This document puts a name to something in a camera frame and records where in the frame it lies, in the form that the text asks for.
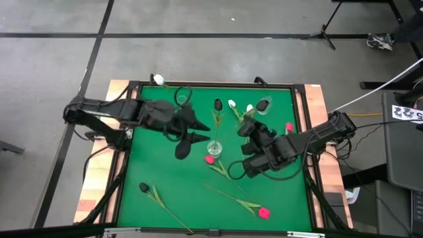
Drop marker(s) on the clear glass bottle vase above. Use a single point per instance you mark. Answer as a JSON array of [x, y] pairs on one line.
[[259, 110]]

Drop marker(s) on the person's shoe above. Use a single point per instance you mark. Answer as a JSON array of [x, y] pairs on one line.
[[380, 42]]

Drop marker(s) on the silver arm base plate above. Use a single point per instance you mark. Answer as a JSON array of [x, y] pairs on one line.
[[129, 134]]

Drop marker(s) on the white artificial tulip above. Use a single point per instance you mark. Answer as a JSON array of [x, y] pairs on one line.
[[232, 103], [159, 79], [250, 108]]

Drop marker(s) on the silver metal bracket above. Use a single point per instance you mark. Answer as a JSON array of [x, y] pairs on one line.
[[122, 230], [305, 234]]

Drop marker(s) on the person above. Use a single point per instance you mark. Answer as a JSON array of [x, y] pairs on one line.
[[409, 29]]

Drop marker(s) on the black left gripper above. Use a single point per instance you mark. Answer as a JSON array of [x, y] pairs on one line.
[[158, 114]]

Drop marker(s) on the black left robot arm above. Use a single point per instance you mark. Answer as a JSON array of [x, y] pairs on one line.
[[99, 107]]

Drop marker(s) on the pink artificial tulip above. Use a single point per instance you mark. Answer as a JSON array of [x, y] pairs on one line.
[[209, 160], [289, 127], [264, 213]]

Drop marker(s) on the clear round glass vase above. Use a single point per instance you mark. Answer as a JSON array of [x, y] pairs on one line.
[[215, 150]]

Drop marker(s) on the grey computer case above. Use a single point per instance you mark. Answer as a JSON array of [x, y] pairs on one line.
[[380, 211]]

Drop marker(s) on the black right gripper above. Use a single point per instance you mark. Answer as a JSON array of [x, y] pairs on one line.
[[277, 153]]

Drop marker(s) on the black artificial tulip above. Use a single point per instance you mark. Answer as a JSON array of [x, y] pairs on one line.
[[262, 105], [218, 104], [143, 187]]

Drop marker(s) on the white floor object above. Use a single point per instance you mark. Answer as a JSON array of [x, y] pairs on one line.
[[353, 195]]

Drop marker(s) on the black tripod stand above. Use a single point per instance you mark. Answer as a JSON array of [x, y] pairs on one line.
[[322, 32]]

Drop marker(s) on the white number tag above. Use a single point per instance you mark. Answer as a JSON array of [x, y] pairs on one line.
[[406, 113]]

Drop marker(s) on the grey chair foot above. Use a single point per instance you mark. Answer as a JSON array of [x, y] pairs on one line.
[[11, 147]]

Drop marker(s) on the green table mat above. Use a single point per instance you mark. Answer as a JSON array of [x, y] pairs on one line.
[[172, 198]]

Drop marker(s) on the black table clamp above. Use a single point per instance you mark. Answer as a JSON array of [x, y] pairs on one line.
[[91, 135]]

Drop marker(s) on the grey cabinet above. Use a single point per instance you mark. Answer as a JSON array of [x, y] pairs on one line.
[[403, 155]]

